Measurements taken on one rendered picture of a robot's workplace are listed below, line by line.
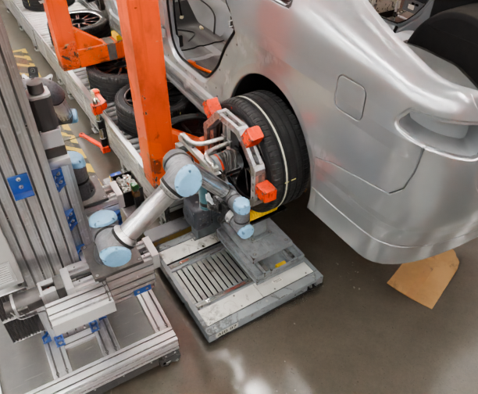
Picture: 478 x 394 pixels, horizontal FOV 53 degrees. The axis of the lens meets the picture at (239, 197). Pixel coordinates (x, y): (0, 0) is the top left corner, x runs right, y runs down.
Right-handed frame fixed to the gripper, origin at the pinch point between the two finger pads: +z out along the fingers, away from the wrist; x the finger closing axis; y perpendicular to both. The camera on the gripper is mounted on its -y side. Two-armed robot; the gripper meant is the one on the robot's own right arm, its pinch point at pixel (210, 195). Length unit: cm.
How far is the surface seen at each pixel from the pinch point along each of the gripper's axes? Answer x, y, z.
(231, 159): -11.5, 19.1, -1.9
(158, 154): 4, -6, 56
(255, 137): -23.0, 30.1, -5.8
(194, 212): -7, -43, 36
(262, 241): -39, -60, 7
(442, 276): -133, -82, -65
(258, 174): -22.6, 10.8, -10.1
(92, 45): -21, -14, 251
